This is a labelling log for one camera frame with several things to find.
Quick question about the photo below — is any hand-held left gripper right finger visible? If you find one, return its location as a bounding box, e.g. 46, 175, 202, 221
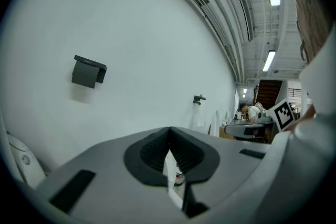
170, 126, 271, 219

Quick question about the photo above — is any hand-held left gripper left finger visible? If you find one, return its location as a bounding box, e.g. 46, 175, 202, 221
34, 126, 185, 224

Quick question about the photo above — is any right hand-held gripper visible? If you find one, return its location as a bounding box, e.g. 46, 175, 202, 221
265, 98, 296, 132

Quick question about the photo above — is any person's right forearm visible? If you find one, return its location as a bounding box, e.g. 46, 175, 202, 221
298, 33, 336, 121

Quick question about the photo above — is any white toilet with round button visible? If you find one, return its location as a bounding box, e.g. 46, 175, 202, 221
4, 130, 48, 190

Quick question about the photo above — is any brown staircase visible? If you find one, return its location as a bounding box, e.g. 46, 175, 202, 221
255, 79, 284, 111

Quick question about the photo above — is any grey table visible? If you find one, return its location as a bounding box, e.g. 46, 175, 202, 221
224, 120, 274, 137

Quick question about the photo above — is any long ceiling light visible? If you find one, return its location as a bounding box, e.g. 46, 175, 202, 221
262, 50, 277, 72

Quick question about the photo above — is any small black paper holder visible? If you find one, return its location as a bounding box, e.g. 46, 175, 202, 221
193, 94, 207, 106

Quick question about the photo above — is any large black paper holder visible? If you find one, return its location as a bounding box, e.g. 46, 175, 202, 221
71, 54, 108, 90

